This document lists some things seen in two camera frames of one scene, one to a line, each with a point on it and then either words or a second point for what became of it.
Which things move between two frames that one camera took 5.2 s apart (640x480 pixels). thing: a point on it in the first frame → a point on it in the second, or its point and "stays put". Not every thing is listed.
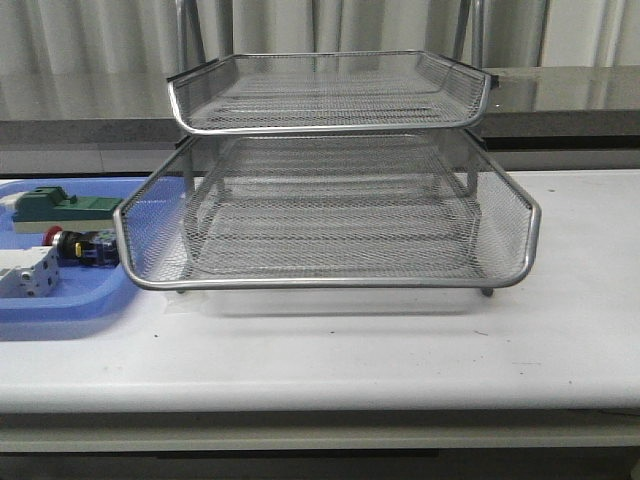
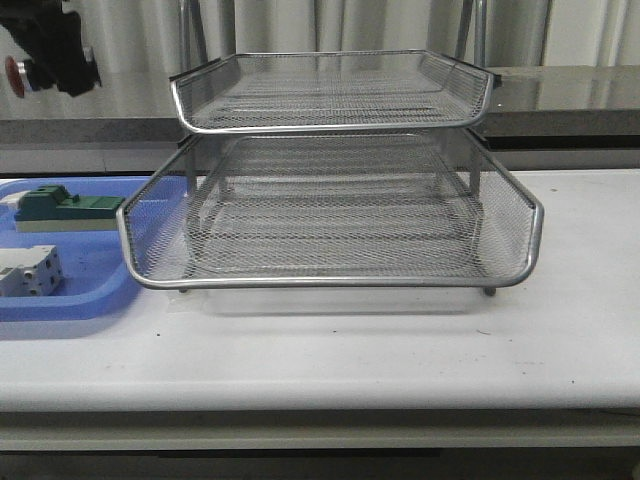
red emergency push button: x=83 y=249 → x=14 y=76
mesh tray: x=329 y=93 stays put
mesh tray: x=329 y=211 stays put
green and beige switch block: x=46 y=207 stays put
